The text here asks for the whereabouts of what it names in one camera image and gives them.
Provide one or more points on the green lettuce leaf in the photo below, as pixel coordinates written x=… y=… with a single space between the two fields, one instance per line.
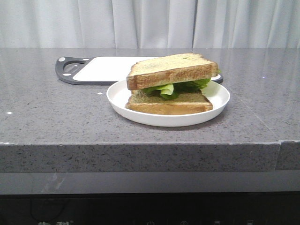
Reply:
x=172 y=91

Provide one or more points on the bread slice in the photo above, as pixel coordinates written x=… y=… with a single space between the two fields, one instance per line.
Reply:
x=185 y=103
x=176 y=68

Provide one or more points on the white round plate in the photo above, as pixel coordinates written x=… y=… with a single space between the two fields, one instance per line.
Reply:
x=218 y=95

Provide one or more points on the white black cutting board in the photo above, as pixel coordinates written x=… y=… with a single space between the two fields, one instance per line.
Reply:
x=100 y=70

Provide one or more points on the dark appliance front panel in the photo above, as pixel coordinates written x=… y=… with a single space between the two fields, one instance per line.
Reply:
x=257 y=208

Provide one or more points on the white curtain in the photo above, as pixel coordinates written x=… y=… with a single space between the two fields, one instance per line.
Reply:
x=150 y=23

